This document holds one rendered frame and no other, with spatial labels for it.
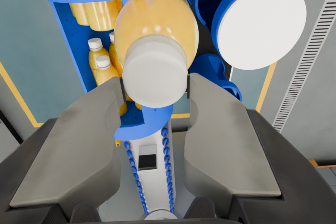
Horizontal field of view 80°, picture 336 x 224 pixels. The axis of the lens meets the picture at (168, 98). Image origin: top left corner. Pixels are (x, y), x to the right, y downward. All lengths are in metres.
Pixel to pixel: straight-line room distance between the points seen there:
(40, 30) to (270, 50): 1.68
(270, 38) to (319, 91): 2.03
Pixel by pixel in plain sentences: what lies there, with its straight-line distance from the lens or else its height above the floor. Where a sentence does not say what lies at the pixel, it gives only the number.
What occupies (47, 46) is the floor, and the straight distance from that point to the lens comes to 2.01.
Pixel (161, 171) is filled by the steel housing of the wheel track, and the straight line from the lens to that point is 1.38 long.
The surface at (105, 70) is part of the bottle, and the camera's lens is 0.63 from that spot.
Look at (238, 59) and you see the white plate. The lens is 0.75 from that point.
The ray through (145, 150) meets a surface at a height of 0.96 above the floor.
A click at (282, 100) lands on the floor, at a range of 2.58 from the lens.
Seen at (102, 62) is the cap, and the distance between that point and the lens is 0.61.
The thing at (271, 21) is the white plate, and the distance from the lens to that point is 0.74.
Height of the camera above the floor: 1.65
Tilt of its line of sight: 51 degrees down
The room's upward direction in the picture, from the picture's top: 174 degrees clockwise
